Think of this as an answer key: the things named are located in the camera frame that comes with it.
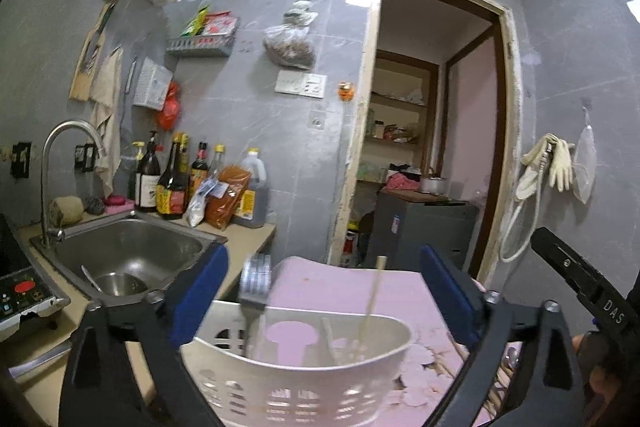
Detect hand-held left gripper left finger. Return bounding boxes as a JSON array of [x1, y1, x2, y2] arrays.
[[59, 243, 230, 427]]

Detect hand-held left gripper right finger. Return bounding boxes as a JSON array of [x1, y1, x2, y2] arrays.
[[419, 244, 587, 427]]

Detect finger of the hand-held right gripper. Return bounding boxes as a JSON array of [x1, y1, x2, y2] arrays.
[[531, 227, 633, 339]]

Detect metal fork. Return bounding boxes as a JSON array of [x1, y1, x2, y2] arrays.
[[239, 253, 274, 358]]

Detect pile of chopsticks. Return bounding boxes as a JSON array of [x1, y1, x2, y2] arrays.
[[440, 342, 517, 418]]

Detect white plastic utensil basket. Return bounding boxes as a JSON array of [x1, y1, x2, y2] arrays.
[[182, 299, 413, 427]]

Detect person's right hand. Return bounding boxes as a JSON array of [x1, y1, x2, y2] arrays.
[[574, 332, 637, 409]]

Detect stainless steel sink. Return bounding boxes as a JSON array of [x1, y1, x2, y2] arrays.
[[29, 211, 228, 300]]

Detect grey cabinet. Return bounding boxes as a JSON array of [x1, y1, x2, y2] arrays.
[[367, 189, 478, 275]]

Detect steel strainer bowl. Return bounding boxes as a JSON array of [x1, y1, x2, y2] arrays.
[[92, 272, 149, 298]]

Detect white seasoning bag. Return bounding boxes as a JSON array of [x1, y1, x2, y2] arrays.
[[186, 177, 223, 228]]

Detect orange spice packet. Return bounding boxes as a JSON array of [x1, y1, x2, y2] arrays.
[[204, 165, 252, 230]]

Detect soy sauce bottle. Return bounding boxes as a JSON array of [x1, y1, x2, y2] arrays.
[[156, 133, 190, 220]]

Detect white mesh bag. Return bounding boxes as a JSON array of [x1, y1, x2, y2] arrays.
[[572, 107, 597, 204]]

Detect large oil jug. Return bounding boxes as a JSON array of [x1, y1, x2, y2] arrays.
[[232, 148, 268, 229]]

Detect cream rubber gloves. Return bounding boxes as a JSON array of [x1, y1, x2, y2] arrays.
[[515, 133, 576, 200]]

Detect metal pot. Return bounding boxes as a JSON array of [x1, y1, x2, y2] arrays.
[[419, 167, 448, 195]]

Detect pink soap dish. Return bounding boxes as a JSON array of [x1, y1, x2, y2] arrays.
[[103, 194, 136, 214]]

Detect pink cloth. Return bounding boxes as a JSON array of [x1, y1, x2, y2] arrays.
[[382, 173, 421, 192]]

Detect pink floral tablecloth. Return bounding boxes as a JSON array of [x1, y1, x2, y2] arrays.
[[267, 255, 526, 427]]

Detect dark pump bottle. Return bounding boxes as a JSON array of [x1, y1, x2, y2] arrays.
[[136, 130, 162, 212]]

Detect dark bottle red label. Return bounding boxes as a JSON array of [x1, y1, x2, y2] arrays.
[[190, 142, 210, 200]]

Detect clear bottle yellow cap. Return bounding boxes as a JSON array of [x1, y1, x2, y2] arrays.
[[207, 144, 226, 180]]

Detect yellow cap soap bottle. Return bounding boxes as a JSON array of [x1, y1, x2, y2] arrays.
[[129, 141, 147, 202]]

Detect tan loofah sponge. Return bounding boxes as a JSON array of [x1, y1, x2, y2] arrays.
[[50, 196, 85, 225]]

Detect induction cooker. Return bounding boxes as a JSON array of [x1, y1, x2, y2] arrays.
[[0, 212, 71, 343]]

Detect red plastic bag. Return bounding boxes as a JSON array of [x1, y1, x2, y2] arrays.
[[157, 81, 182, 131]]

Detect wooden shelf unit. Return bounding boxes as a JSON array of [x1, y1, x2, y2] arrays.
[[357, 49, 441, 188]]

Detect steel faucet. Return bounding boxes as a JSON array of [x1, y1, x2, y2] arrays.
[[40, 120, 108, 250]]

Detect beige dish towel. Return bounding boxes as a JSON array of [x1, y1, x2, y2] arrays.
[[89, 47, 124, 198]]

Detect wooden cutting board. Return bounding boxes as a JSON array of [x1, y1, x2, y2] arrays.
[[69, 0, 123, 102]]

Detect clear bag of dried goods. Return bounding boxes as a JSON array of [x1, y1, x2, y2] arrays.
[[263, 0, 320, 70]]

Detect red seasoning packets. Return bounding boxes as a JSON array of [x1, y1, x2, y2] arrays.
[[200, 12, 238, 38]]

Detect green seasoning packet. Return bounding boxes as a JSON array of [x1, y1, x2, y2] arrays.
[[181, 4, 211, 38]]

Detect white hose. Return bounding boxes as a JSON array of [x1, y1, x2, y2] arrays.
[[499, 147, 553, 264]]

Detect wooden door frame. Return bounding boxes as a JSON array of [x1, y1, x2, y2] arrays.
[[327, 0, 523, 280]]

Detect black handled kitchen knife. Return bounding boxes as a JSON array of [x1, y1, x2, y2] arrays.
[[10, 339, 73, 380]]

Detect black wall socket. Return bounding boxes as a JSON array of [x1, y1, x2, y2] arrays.
[[11, 141, 33, 180], [75, 143, 97, 172]]

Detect small white wall basket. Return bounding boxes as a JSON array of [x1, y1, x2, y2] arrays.
[[132, 57, 174, 112]]

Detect white wall switch panel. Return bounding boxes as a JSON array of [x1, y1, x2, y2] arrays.
[[275, 70, 328, 99]]

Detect grey wall shelf rack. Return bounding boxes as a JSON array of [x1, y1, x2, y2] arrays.
[[166, 32, 236, 58]]

